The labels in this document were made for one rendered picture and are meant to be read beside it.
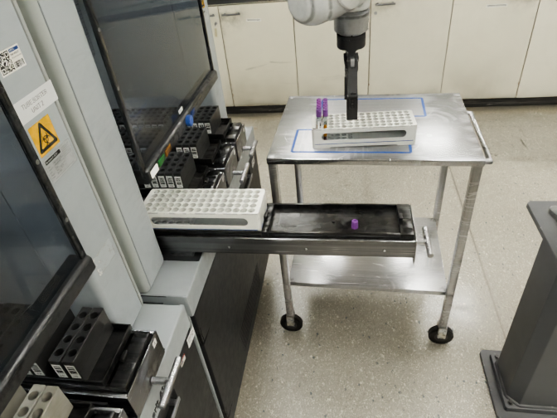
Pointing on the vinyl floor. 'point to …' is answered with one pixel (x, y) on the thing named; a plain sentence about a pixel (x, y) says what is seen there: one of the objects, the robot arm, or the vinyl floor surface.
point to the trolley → (375, 281)
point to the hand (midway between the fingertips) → (351, 104)
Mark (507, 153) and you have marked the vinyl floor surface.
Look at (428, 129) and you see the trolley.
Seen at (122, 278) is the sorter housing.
